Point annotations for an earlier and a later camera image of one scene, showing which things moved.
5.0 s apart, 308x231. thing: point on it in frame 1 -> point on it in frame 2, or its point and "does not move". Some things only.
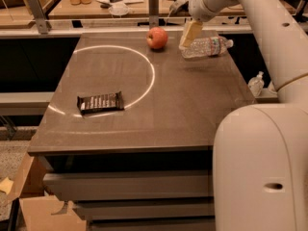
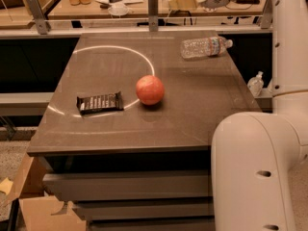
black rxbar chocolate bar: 101,103 does not move
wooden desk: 133,0 does not move
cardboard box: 41,212 does not move
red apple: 157,38 -> 149,89
